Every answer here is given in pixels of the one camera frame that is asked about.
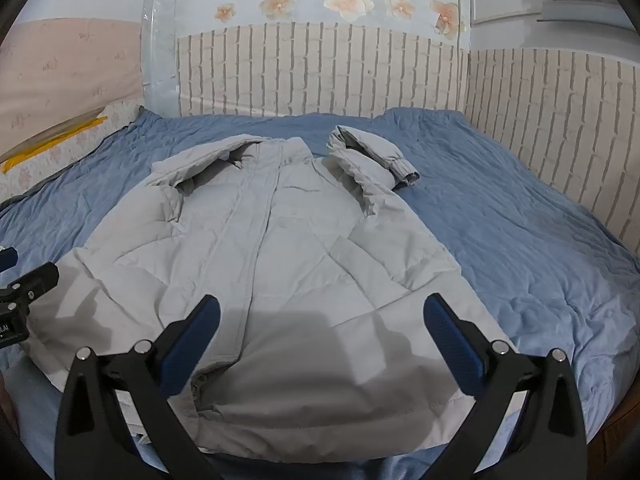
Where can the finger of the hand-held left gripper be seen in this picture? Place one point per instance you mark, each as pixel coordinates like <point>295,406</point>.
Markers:
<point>7,260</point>
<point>37,277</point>

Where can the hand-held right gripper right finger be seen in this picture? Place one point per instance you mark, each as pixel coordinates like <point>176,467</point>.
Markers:
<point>452,345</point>

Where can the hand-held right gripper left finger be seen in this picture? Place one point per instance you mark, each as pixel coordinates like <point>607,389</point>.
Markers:
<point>192,340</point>

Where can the yellow tape strip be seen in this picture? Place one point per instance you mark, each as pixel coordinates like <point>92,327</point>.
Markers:
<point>50,142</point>

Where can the blue bed blanket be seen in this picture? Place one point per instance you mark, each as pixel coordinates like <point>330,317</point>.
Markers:
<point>500,220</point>

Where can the floral pillow with yellow stripe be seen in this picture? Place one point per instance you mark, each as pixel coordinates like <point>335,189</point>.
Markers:
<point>120,112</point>

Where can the pink curtain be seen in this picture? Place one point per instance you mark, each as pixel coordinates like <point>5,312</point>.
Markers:
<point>60,75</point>

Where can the clear plastic sheet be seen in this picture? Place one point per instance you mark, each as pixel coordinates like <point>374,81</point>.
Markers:
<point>160,50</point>

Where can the brick pattern wall panel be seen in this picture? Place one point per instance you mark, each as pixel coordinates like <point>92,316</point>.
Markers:
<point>325,70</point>
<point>565,120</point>

